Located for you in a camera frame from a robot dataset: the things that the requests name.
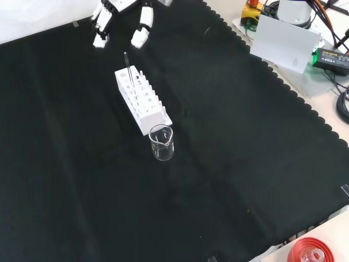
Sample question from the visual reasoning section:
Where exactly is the black tripod leg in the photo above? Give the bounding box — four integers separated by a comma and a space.
326, 0, 349, 53

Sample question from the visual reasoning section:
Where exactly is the white test tube rack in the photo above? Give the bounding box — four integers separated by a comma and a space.
114, 65, 173, 136

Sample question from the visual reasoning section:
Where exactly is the orange cable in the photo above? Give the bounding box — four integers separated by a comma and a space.
307, 0, 340, 46

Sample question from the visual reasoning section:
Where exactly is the small clear glass beaker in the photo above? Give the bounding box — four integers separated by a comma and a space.
148, 123, 175, 162

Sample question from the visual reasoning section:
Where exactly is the black coiled cable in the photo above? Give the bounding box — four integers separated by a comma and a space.
335, 89, 349, 124

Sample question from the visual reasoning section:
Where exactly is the black bench cloth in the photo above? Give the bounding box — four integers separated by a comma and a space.
0, 0, 349, 262

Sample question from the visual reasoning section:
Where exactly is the grey metal base plate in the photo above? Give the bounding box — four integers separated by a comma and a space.
231, 15, 349, 99

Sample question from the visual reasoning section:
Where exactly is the clear glass rod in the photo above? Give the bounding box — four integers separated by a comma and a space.
123, 51, 135, 90

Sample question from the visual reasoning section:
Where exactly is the pale folded board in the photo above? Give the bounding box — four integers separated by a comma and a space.
250, 13, 322, 75

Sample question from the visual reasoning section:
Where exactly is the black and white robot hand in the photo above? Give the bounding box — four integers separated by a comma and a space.
91, 0, 154, 50

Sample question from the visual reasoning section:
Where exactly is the black power adapter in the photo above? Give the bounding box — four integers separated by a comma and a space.
311, 47, 349, 76

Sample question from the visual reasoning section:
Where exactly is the yellow stop button box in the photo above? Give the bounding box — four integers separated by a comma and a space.
242, 0, 264, 26

